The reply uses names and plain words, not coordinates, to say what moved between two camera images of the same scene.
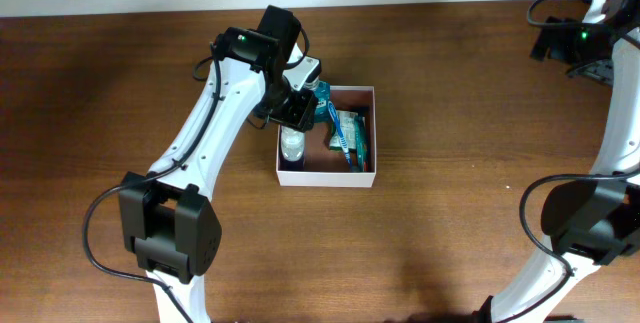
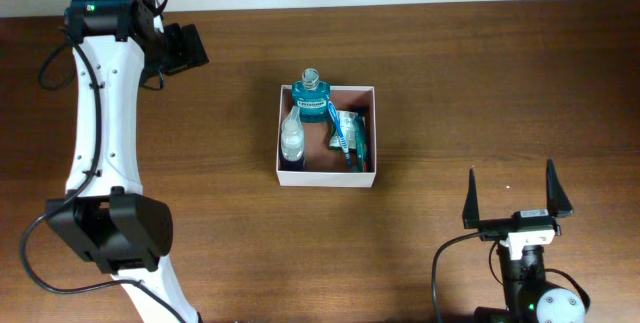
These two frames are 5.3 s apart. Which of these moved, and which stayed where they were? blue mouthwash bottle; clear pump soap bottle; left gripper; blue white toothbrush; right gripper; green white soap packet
Moved: right gripper; left gripper
Stayed: blue white toothbrush; clear pump soap bottle; blue mouthwash bottle; green white soap packet
